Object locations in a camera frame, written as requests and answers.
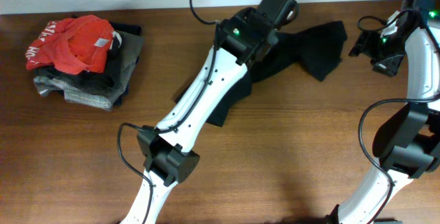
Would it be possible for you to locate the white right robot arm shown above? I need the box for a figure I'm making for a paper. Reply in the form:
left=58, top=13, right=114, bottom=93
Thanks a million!
left=324, top=7, right=439, bottom=223

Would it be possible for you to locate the dark navy folded garment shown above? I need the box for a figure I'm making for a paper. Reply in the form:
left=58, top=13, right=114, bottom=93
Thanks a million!
left=110, top=21, right=142, bottom=107

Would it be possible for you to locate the grey folded garment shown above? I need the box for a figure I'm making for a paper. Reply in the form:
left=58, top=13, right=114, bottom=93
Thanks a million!
left=33, top=26, right=144, bottom=111

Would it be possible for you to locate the red folded shirt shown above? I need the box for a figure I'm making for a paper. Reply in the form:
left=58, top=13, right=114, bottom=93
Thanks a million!
left=25, top=15, right=117, bottom=75

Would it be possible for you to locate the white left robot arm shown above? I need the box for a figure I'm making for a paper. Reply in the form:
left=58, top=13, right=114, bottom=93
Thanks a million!
left=123, top=8, right=285, bottom=223

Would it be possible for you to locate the black t-shirt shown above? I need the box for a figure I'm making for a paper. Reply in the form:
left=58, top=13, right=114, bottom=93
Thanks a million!
left=206, top=21, right=347, bottom=127

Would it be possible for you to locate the black folded garment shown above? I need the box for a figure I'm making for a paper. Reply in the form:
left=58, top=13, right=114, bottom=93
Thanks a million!
left=33, top=32, right=124, bottom=95

